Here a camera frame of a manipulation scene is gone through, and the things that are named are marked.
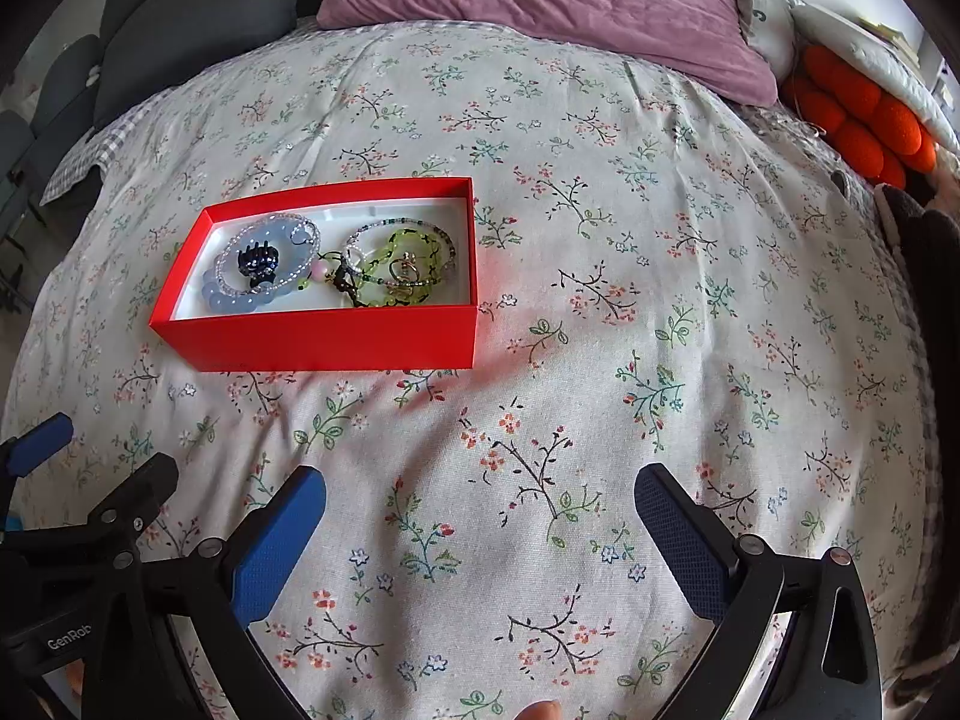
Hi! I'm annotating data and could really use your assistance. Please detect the orange plush toy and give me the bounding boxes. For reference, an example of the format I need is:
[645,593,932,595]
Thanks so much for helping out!
[780,45,938,188]

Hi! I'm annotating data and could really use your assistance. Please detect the thin multicolour bead bracelet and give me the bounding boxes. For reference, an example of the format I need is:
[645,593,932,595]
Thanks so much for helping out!
[345,217,458,290]

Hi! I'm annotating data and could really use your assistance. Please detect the stack of books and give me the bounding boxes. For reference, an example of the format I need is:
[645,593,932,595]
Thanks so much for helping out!
[870,15,923,65]

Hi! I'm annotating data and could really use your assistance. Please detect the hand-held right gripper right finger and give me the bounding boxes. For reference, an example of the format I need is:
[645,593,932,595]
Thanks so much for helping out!
[634,462,884,720]

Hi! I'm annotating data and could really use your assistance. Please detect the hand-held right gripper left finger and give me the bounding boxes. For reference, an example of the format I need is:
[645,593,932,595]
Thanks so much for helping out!
[94,463,329,720]

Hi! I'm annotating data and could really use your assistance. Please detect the pink pillow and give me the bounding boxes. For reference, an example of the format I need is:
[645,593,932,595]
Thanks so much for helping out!
[316,0,779,106]

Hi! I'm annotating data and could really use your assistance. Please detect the grey chair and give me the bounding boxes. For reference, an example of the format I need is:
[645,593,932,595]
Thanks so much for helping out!
[0,34,106,293]

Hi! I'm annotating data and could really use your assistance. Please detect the pink bead black tassel charm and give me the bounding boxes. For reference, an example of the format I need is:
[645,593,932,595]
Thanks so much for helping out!
[300,255,376,308]

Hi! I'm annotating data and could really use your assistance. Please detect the white printed cushion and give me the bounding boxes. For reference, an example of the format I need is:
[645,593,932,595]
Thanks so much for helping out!
[727,0,800,65]

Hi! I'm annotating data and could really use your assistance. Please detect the orange and white plush cushion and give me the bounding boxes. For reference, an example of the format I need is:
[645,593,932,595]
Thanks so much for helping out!
[791,0,960,158]

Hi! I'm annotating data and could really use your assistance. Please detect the black hair claw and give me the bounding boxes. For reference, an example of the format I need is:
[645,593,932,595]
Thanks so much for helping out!
[236,242,283,293]

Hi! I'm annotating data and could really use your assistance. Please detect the clear bead bracelet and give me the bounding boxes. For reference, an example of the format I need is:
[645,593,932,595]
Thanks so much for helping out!
[216,216,325,293]

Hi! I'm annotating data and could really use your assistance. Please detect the red cardboard box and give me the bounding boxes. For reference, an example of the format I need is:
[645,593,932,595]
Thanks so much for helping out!
[148,176,479,374]

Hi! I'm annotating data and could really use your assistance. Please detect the dark brown cloth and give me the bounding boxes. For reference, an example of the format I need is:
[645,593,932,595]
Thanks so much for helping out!
[874,184,960,361]

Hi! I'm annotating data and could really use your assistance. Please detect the green bead bracelet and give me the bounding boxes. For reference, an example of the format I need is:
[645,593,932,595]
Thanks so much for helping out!
[346,234,457,308]

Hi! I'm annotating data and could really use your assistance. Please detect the light blue bead bracelet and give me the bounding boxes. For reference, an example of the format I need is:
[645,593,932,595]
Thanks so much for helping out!
[199,214,320,316]

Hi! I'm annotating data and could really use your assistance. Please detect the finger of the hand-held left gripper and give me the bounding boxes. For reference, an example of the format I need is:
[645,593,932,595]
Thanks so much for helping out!
[82,454,181,587]
[0,412,76,533]

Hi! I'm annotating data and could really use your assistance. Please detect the floral duvet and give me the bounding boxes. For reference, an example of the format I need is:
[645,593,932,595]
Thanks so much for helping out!
[0,19,938,720]

